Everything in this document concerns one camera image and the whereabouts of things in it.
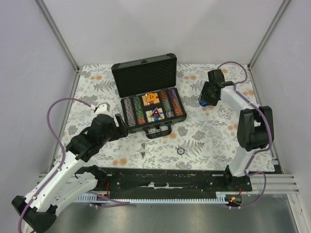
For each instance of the orange big blind button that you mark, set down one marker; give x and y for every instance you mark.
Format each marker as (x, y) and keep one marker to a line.
(151, 97)

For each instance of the blue tan chip row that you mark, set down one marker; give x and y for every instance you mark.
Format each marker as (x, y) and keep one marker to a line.
(129, 113)

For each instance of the aluminium frame post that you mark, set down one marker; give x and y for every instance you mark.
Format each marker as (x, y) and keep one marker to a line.
(270, 30)
(57, 34)

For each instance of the triangular all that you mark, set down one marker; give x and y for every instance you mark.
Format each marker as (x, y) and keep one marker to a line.
(156, 113)

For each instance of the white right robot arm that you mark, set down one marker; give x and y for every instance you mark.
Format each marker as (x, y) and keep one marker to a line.
(255, 131)

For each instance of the right aluminium frame post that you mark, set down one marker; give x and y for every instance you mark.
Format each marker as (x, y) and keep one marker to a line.
(270, 30)

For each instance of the blue playing card deck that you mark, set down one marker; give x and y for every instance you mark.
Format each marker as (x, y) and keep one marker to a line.
(150, 120)

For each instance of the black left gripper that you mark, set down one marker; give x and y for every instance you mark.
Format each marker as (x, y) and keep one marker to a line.
(121, 131)

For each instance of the red playing card deck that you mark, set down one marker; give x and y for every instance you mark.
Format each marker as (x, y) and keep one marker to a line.
(146, 103)

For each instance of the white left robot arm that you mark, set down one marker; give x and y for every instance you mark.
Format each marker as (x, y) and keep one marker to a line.
(42, 205)

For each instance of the blue small blind button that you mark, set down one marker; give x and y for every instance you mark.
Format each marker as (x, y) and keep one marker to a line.
(202, 104)

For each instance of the green chip row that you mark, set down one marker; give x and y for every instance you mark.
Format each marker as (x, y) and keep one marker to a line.
(139, 111)

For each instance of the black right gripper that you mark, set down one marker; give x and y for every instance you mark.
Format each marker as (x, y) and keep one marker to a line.
(203, 96)

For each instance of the orange black chip row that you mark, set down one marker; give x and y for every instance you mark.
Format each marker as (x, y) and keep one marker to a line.
(166, 104)

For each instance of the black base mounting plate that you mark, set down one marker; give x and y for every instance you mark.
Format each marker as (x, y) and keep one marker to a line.
(130, 179)

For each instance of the black poker set case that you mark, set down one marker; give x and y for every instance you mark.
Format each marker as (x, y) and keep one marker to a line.
(148, 75)

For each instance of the left aluminium frame post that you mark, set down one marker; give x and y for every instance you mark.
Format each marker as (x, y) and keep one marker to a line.
(57, 34)

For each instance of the purple orange chip row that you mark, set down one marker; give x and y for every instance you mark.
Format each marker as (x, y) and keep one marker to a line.
(176, 105)

